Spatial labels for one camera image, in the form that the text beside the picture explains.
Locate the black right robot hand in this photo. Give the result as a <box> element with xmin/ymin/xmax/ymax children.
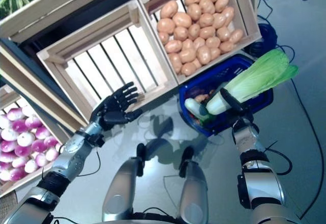
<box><xmin>220</xmin><ymin>88</ymin><xmax>255</xmax><ymax>131</ymax></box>

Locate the silver robot leg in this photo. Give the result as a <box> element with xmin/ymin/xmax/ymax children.
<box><xmin>101</xmin><ymin>143</ymin><xmax>146</xmax><ymax>222</ymax></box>
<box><xmin>178</xmin><ymin>146</ymin><xmax>209</xmax><ymax>224</ymax></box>

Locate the wooden display shelf rack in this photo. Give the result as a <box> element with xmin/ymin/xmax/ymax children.
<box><xmin>0</xmin><ymin>0</ymin><xmax>259</xmax><ymax>138</ymax></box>

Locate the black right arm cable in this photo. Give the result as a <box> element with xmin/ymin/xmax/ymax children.
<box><xmin>263</xmin><ymin>141</ymin><xmax>293</xmax><ymax>176</ymax></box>

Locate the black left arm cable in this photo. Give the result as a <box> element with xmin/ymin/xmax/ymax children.
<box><xmin>76</xmin><ymin>142</ymin><xmax>102</xmax><ymax>178</ymax></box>

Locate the silver left robot leg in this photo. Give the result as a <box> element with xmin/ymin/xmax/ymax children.
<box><xmin>101</xmin><ymin>143</ymin><xmax>146</xmax><ymax>222</ymax></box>

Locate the blue plastic shopping basket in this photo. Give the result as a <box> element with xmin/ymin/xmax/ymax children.
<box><xmin>178</xmin><ymin>54</ymin><xmax>275</xmax><ymax>137</ymax></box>

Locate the empty slatted wooden crate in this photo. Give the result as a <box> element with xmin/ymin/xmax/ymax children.
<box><xmin>37</xmin><ymin>0</ymin><xmax>179</xmax><ymax>123</ymax></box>

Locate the napa cabbage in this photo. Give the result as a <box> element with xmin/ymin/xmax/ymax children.
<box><xmin>205</xmin><ymin>49</ymin><xmax>299</xmax><ymax>115</ymax></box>
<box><xmin>184</xmin><ymin>98</ymin><xmax>217</xmax><ymax>124</ymax></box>

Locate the black robot waist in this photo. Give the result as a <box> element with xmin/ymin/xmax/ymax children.
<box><xmin>101</xmin><ymin>207</ymin><xmax>212</xmax><ymax>224</ymax></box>

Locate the coiled black cable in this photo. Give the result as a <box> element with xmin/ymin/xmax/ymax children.
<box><xmin>244</xmin><ymin>22</ymin><xmax>278</xmax><ymax>57</ymax></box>

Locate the silver right robot leg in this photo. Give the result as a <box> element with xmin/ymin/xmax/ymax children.
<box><xmin>178</xmin><ymin>146</ymin><xmax>209</xmax><ymax>224</ymax></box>

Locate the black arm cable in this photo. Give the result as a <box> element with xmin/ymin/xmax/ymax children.
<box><xmin>76</xmin><ymin>142</ymin><xmax>102</xmax><ymax>178</ymax></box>
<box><xmin>263</xmin><ymin>141</ymin><xmax>293</xmax><ymax>176</ymax></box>

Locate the dark purple eggplant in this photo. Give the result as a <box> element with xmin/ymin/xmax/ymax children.
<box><xmin>188</xmin><ymin>86</ymin><xmax>204</xmax><ymax>97</ymax></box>

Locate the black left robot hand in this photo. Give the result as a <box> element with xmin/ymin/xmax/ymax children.
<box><xmin>90</xmin><ymin>81</ymin><xmax>144</xmax><ymax>131</ymax></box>

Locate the wooden potato crate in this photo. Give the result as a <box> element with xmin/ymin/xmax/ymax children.
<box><xmin>137</xmin><ymin>0</ymin><xmax>263</xmax><ymax>85</ymax></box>

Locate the thin black floor cable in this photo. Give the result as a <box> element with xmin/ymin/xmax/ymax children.
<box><xmin>280</xmin><ymin>44</ymin><xmax>324</xmax><ymax>221</ymax></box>

